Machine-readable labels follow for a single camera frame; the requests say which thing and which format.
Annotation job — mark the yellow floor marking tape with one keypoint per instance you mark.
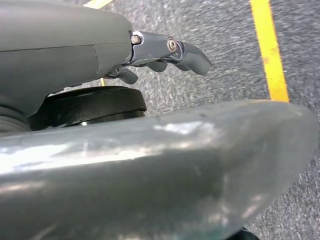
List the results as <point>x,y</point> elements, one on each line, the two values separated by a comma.
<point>269,49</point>

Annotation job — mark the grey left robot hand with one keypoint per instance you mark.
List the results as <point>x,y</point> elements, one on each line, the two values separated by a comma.
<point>149,172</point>

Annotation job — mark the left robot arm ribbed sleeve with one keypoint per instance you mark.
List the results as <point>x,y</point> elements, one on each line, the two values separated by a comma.
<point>10,121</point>

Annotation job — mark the black stanchion with round base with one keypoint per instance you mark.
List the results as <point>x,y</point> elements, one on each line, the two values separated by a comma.
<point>95,102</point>

